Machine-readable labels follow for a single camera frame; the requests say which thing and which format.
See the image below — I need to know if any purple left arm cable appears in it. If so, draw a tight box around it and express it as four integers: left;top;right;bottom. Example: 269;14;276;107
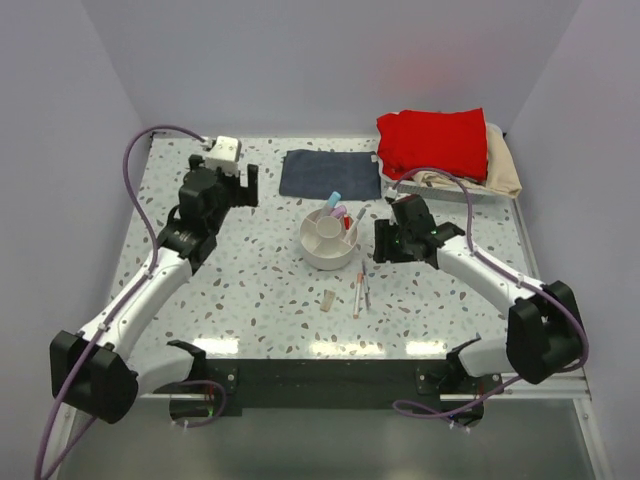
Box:
33;124;221;480

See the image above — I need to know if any grey thin pen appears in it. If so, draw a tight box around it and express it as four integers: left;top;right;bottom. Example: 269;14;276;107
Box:
361;260;371;311

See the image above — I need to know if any blue capped clear tube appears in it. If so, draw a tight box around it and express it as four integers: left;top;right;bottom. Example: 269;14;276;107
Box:
320;191;341;217

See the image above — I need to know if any pink glue stick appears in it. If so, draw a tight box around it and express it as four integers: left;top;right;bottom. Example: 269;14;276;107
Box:
330;205;347;218

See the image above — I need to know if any beige folded cloth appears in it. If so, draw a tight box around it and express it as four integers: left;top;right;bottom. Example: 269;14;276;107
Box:
412;123;522;199

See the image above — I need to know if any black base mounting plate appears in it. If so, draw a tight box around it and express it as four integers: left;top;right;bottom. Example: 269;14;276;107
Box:
188;359;502;416

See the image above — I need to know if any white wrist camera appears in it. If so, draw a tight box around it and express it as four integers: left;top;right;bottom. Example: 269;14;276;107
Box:
383;187;399;204
203;136;242;177

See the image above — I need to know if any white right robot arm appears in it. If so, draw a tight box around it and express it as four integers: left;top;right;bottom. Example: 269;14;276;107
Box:
373;195;588;393

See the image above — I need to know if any white round divided organizer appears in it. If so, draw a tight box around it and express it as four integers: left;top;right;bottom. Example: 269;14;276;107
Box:
299;210;359;271

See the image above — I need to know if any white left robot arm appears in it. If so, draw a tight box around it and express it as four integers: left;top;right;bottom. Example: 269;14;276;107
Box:
50;155;259;424

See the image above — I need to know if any white plastic basket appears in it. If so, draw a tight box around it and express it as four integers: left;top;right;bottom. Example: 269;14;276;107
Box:
381;121;506;205

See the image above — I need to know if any white thin pen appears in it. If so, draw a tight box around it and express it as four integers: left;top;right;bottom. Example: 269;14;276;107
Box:
344;207;366;242

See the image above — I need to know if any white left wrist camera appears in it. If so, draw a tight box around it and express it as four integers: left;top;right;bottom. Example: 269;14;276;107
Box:
203;136;242;177

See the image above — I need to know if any dark blue folded cloth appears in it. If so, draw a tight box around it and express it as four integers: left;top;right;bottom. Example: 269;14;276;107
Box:
279;149;381;201

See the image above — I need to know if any beige eraser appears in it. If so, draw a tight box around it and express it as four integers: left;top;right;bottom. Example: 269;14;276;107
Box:
320;290;335;312

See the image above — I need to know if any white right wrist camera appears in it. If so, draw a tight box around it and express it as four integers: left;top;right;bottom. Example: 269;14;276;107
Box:
383;187;399;204

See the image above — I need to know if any orange white pen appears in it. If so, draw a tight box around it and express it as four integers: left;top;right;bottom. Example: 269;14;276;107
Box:
352;272;363;319

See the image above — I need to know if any red folded cloth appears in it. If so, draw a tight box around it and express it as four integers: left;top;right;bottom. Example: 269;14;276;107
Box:
377;108;488;183

